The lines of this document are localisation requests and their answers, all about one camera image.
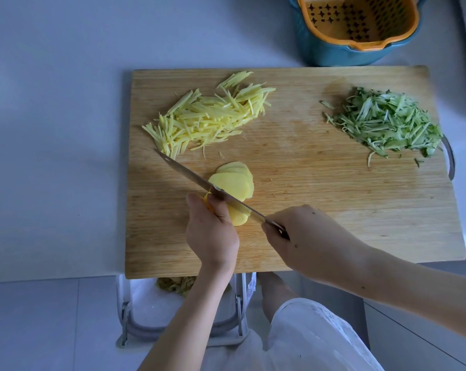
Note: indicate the stack of potato slices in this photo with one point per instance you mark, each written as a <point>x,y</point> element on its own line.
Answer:
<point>236,183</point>

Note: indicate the person's leg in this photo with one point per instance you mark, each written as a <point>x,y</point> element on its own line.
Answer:
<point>275,297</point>

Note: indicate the blue plastic basin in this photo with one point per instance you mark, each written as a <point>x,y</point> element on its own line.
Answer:
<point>333,55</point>

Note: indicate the grey bin with white bag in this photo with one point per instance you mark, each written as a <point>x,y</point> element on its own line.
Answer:
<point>140,305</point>

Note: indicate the wooden cutting board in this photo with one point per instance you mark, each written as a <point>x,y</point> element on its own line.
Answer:
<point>318,197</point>

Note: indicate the potato peels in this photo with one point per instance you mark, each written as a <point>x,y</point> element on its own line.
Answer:
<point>177,285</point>

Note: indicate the person's right fingers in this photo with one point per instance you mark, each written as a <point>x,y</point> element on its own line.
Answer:
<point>273,233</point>

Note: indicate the person's right forearm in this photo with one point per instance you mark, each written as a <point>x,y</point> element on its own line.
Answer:
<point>422,285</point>

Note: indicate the pile of potato shreds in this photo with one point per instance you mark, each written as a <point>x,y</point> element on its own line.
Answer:
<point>206,119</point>

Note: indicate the pile of cucumber shreds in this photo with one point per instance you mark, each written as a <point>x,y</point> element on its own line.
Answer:
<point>387,121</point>

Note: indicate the person's left fingers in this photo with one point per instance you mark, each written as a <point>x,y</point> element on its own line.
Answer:
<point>217,210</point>

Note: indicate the person's right hand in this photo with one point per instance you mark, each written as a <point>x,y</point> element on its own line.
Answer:
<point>318,243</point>

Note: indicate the steel kitchen knife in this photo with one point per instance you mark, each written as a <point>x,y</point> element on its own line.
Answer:
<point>186,174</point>

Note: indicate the white cabinet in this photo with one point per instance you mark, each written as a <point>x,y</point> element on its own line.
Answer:
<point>418,343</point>

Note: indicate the person's left hand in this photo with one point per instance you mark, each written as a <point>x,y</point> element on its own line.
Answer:
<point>211,239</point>

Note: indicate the person's left forearm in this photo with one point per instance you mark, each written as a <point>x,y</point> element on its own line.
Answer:
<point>186,320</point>

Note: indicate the person's white clothing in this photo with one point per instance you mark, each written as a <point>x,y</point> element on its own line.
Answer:
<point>314,340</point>

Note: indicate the orange colander basket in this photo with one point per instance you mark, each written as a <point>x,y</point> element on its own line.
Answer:
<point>356,42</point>

